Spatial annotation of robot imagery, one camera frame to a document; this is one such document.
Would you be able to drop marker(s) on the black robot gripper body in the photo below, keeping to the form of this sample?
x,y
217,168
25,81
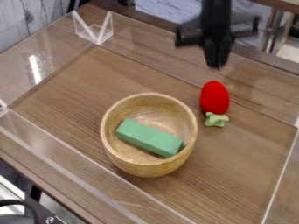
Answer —
x,y
189,32

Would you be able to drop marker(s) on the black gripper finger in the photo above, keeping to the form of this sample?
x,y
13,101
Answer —
x,y
223,51
210,53

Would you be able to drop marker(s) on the red plush strawberry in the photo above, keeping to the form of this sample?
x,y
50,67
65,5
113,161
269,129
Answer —
x,y
215,103

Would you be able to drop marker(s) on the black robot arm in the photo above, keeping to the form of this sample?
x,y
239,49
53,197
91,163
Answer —
x,y
214,30

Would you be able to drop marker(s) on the wooden background furniture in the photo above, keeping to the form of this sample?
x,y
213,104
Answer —
x,y
285,10

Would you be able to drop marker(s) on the wooden bowl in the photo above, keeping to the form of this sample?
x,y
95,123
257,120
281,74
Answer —
x,y
162,112

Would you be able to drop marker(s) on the green rectangular block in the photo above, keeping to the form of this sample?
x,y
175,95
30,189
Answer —
x,y
149,138

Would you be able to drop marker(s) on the clear acrylic corner bracket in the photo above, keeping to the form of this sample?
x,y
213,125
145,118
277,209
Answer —
x,y
94,33

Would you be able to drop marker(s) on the black table leg frame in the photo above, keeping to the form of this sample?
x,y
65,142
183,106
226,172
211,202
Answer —
x,y
23,211

